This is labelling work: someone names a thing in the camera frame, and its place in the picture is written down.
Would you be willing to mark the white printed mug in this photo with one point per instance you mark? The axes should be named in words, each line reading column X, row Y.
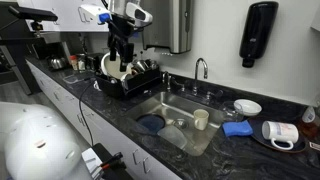
column 280, row 132

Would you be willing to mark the black camera on stand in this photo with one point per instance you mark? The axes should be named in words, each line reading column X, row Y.
column 33, row 14

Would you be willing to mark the chrome side sprayer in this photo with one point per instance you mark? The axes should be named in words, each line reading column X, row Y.
column 166, row 80

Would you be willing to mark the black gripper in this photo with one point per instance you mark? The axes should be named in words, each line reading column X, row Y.
column 122, row 40

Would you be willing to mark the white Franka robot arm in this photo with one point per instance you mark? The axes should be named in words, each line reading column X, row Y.
column 40, row 143

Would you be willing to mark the dark round tray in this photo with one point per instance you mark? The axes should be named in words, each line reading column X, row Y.
column 256, row 133

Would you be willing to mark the chrome gooseneck faucet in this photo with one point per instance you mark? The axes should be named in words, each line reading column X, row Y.
column 196, row 75

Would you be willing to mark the black wall soap dispenser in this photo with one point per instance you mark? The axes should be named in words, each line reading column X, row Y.
column 257, row 31

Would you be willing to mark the black orange clamp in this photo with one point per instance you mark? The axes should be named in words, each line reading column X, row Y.
column 111, row 160

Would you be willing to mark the clear flat plastic container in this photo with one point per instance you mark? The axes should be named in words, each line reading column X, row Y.
column 73, row 79

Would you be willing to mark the sink drain strainer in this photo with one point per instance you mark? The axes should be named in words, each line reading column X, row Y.
column 180, row 123

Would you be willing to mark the white lower cabinets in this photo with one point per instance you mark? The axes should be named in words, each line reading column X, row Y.
column 100, row 133

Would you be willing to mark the bottle with white label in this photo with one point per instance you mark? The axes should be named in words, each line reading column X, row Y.
column 309, row 115

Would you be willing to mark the stainless paper towel dispenser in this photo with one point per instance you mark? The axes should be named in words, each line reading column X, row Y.
column 173, row 23

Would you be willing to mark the white control box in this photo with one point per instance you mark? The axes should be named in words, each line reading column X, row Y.
column 91, row 161

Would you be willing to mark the blue sponge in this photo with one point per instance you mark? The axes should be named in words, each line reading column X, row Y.
column 237, row 128

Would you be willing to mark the dark blue round plate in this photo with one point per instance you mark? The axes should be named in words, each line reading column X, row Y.
column 151, row 122

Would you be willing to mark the clear plastic container lid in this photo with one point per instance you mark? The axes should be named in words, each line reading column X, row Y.
column 172, row 136

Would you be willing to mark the white upper cabinet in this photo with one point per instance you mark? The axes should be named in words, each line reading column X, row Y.
column 66, row 15

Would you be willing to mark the small spice jar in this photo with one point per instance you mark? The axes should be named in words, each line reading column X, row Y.
column 73, row 62

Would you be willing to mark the white shallow bowl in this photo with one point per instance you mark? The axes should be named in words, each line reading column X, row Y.
column 248, row 107

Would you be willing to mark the clear glass bowl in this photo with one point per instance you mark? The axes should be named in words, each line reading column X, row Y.
column 230, row 111

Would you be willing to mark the black robot mounting stand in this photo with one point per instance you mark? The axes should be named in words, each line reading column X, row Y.
column 113, row 173

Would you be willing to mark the cream ceramic mug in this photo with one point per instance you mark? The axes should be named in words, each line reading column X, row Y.
column 201, row 119

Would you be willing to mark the steel pot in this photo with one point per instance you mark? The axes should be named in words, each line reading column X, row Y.
column 143, row 65

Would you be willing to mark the steel kettle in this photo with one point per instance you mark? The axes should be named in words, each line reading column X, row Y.
column 57, row 63

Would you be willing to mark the black dish rack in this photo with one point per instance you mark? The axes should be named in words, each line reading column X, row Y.
column 133, row 85

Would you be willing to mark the stainless steel sink basin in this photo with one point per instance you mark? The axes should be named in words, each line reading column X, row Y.
column 173, row 113

